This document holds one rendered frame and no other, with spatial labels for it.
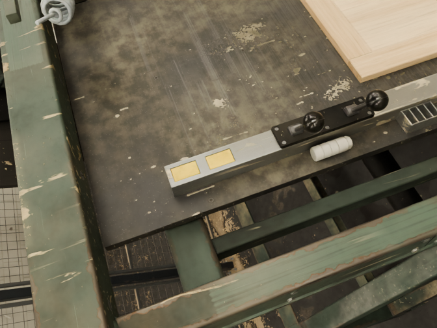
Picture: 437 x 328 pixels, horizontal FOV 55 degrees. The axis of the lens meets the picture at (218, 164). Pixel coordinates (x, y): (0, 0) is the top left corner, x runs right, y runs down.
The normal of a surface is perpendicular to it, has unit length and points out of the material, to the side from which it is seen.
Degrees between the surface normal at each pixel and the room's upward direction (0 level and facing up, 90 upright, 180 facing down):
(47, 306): 53
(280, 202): 0
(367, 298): 0
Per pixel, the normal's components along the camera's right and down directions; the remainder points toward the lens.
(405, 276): -0.79, -0.04
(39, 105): -0.07, -0.51
